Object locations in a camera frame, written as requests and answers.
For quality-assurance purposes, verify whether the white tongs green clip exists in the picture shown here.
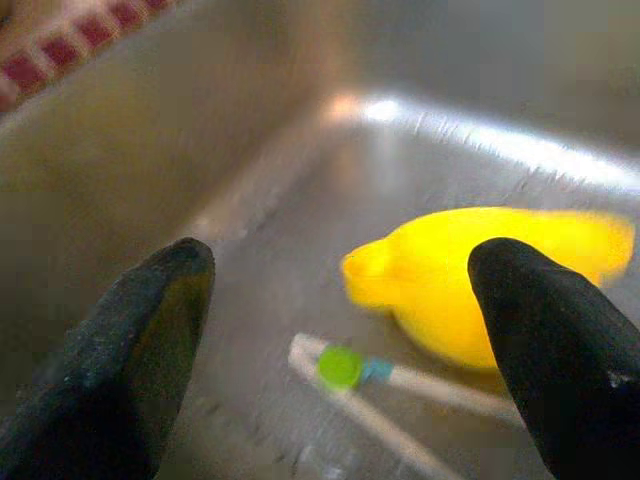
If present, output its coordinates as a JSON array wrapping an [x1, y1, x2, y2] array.
[[288, 332, 526, 480]]

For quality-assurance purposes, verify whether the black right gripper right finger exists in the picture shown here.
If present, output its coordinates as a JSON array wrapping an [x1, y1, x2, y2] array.
[[466, 236, 640, 480]]

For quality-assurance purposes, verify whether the stainless steel sink basin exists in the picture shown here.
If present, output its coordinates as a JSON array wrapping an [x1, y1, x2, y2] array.
[[0, 0, 640, 480]]

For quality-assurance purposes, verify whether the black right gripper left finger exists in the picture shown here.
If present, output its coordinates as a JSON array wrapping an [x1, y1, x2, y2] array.
[[0, 237, 216, 480]]

